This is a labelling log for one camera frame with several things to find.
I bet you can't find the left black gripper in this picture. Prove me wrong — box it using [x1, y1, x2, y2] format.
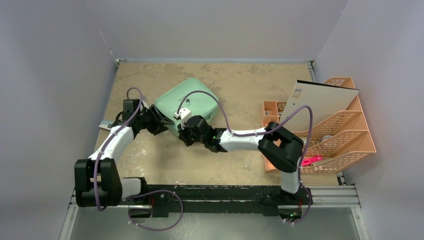
[136, 105, 173, 135]

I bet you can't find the mint green storage case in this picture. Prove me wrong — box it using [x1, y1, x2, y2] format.
[154, 77, 219, 137]

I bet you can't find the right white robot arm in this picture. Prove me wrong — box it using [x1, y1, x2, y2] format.
[177, 115, 304, 204]

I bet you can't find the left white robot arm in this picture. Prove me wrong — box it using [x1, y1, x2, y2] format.
[74, 99, 174, 211]

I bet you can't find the light blue stapler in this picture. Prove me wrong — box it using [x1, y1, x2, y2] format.
[98, 120, 113, 131]

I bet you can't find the pink marker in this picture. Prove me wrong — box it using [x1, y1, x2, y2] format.
[301, 155, 323, 167]

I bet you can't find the white cardboard folder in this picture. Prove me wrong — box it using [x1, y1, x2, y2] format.
[280, 80, 360, 126]

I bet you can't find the peach plastic organizer basket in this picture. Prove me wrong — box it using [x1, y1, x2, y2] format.
[262, 77, 377, 174]

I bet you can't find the black metal base frame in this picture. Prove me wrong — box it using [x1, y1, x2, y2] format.
[124, 178, 313, 222]

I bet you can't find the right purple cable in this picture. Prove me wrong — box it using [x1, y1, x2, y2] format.
[176, 90, 314, 226]

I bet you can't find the purple cable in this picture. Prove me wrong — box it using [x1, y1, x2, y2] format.
[93, 87, 185, 232]
[176, 90, 314, 226]

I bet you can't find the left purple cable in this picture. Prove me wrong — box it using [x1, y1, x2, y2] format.
[93, 87, 185, 232]

